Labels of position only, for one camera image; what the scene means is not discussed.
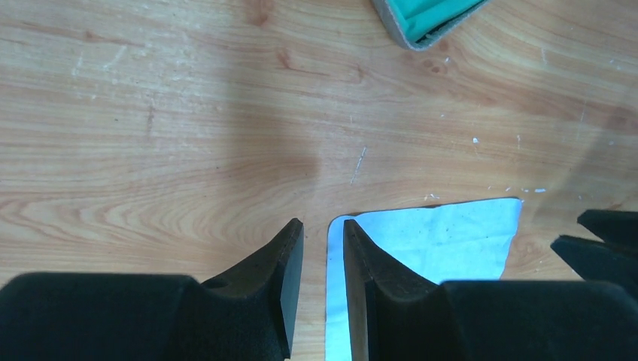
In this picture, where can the light blue lens cloth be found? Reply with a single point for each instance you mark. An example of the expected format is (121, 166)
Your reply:
(463, 241)

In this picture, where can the grey glasses case green lining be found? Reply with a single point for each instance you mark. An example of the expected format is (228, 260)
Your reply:
(418, 25)

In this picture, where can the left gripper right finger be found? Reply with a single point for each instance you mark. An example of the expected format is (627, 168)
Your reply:
(395, 314)

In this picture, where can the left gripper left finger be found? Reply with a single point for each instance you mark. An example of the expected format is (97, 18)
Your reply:
(247, 312)

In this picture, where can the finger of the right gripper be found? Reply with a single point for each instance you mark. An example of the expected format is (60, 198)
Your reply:
(614, 227)
(610, 260)

